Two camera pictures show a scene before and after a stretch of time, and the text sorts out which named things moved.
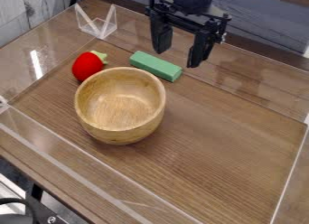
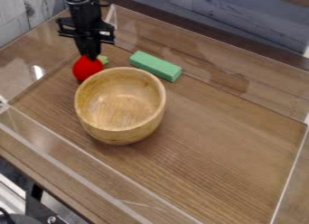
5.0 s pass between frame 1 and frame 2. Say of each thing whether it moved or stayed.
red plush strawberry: stayed
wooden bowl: stayed
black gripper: moved
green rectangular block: stayed
